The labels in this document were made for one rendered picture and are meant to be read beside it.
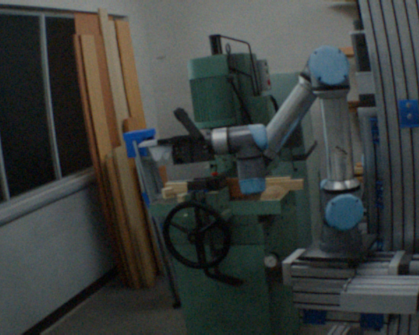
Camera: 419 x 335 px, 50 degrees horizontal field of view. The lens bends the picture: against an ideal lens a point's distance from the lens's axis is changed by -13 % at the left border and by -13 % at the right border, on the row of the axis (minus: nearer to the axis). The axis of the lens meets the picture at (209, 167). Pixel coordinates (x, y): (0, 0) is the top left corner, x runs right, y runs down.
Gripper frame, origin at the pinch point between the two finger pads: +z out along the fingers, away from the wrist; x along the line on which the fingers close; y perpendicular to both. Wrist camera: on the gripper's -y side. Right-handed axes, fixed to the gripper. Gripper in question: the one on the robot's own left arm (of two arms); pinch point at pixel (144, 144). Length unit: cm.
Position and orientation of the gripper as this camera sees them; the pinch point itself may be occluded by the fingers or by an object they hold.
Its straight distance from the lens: 150.3
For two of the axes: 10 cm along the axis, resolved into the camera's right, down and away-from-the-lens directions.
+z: -9.8, 1.1, 1.6
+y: 1.1, 9.9, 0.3
